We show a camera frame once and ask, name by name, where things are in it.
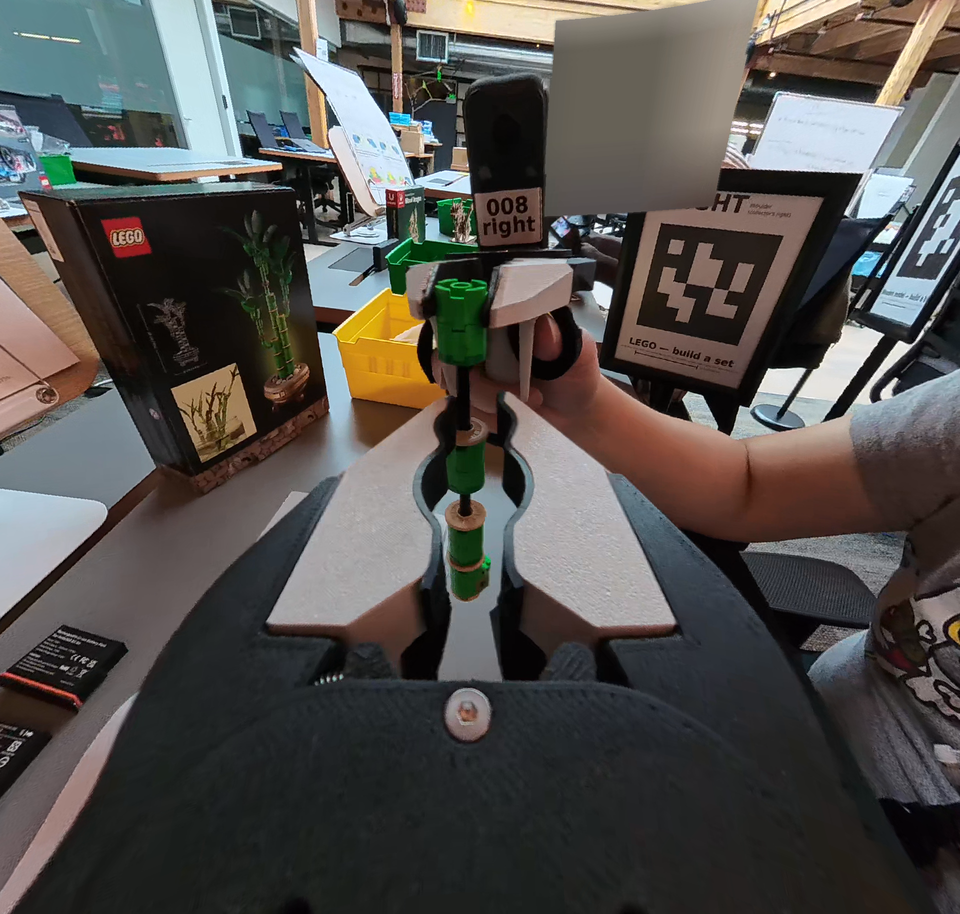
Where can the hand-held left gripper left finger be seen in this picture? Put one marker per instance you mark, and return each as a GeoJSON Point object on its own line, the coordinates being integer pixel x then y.
{"type": "Point", "coordinates": [345, 554]}

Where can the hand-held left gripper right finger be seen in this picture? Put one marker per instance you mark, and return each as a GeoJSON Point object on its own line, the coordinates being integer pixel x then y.
{"type": "Point", "coordinates": [592, 554]}

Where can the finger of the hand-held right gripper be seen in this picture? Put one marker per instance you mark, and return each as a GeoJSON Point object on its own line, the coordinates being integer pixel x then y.
{"type": "Point", "coordinates": [421, 291]}
{"type": "Point", "coordinates": [525, 291]}

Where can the large green cylinder brick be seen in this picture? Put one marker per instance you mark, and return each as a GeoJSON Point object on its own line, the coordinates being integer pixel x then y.
{"type": "Point", "coordinates": [461, 321]}

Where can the toy bamboo stalk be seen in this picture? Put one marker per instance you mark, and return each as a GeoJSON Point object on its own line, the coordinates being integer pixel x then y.
{"type": "Point", "coordinates": [465, 539]}

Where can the person's right forearm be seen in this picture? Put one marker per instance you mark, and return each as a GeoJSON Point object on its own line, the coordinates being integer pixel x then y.
{"type": "Point", "coordinates": [712, 464]}

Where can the wood-edged background desk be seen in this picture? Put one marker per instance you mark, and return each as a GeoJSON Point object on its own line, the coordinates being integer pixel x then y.
{"type": "Point", "coordinates": [172, 164]}

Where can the person's right hand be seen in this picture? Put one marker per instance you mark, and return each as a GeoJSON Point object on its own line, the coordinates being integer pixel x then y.
{"type": "Point", "coordinates": [570, 396]}

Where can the green plastic bin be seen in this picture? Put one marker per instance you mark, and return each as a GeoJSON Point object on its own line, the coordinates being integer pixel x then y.
{"type": "Point", "coordinates": [405, 261]}

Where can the small green bin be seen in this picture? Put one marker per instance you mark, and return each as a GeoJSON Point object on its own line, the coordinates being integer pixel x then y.
{"type": "Point", "coordinates": [444, 220]}

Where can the small dark box red label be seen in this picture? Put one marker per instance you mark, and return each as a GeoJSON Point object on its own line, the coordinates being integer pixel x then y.
{"type": "Point", "coordinates": [409, 213]}

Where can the yellow plastic bin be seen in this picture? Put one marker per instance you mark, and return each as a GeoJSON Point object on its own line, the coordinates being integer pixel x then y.
{"type": "Point", "coordinates": [375, 359]}

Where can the brown bamboo model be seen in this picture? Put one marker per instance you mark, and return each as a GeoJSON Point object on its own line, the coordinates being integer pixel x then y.
{"type": "Point", "coordinates": [463, 220]}

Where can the black office chair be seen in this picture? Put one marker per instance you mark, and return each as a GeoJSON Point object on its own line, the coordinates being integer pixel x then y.
{"type": "Point", "coordinates": [319, 186]}

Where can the tilted poster board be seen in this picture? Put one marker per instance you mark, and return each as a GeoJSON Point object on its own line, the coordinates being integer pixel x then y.
{"type": "Point", "coordinates": [345, 96]}

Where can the framed marker sign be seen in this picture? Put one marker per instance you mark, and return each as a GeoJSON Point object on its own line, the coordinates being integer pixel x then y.
{"type": "Point", "coordinates": [930, 239]}
{"type": "Point", "coordinates": [720, 284]}

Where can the dark open laptop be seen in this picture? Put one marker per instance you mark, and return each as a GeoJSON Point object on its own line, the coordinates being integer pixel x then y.
{"type": "Point", "coordinates": [294, 126]}
{"type": "Point", "coordinates": [261, 128]}

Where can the black toy set box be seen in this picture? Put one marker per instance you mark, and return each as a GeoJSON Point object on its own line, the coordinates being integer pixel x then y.
{"type": "Point", "coordinates": [187, 314]}

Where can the black battery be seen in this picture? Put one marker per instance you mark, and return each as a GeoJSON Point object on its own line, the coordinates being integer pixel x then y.
{"type": "Point", "coordinates": [19, 753]}
{"type": "Point", "coordinates": [67, 663]}

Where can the white tray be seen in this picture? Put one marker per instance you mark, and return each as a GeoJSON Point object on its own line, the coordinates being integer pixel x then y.
{"type": "Point", "coordinates": [45, 546]}

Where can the person's grey trousers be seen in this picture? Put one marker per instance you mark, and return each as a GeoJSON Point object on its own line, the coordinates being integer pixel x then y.
{"type": "Point", "coordinates": [862, 704]}

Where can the whiteboard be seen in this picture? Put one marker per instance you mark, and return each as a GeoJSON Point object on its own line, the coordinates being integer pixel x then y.
{"type": "Point", "coordinates": [825, 130]}

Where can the building instruction booklet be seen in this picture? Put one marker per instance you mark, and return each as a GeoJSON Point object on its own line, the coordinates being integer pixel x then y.
{"type": "Point", "coordinates": [75, 809]}

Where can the brown cardboard sheet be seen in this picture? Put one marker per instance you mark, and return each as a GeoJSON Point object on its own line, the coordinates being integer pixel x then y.
{"type": "Point", "coordinates": [30, 344]}

